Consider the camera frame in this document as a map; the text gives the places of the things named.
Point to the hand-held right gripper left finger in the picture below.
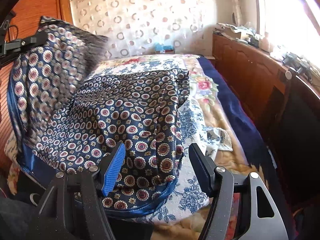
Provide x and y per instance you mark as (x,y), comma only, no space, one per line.
(115,167)

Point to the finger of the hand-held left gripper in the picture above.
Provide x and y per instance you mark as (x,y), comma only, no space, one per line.
(35,40)

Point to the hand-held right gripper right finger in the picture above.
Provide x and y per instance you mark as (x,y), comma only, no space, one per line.
(201,170)

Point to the navy circle-patterned garment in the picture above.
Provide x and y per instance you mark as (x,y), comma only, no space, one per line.
(112,110)

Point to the wooden wardrobe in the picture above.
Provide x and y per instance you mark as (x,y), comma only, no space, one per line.
(42,2)

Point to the navy blue blanket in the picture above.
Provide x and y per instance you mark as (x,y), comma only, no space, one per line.
(237,110)

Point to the beige rose-print bed quilt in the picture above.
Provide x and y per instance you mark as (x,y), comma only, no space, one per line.
(205,85)

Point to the wooden cabinet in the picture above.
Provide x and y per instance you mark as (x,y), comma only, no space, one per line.
(245,62)

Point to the white circle-patterned curtain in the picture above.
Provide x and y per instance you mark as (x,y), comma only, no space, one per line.
(150,15)

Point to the blue box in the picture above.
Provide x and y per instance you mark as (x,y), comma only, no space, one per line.
(163,48)

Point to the clutter of small things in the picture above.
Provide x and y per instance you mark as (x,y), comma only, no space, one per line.
(246,33)

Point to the bright window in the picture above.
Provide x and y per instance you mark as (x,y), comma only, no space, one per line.
(287,12)

